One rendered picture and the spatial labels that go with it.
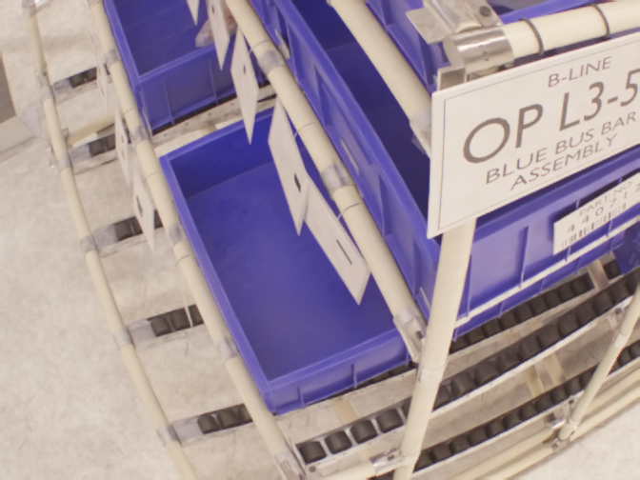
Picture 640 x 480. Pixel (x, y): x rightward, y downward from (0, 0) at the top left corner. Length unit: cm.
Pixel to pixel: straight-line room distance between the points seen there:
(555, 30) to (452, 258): 33
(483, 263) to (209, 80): 70
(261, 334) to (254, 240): 14
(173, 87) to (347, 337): 44
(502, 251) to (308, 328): 50
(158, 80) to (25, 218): 102
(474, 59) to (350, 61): 70
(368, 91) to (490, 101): 62
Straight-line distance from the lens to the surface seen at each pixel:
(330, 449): 169
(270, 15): 155
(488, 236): 121
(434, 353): 132
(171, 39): 201
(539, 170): 104
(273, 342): 173
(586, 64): 93
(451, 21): 87
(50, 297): 264
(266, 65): 156
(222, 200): 183
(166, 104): 188
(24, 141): 286
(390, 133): 148
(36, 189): 278
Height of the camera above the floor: 233
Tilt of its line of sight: 63 degrees down
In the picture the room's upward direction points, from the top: 1 degrees counter-clockwise
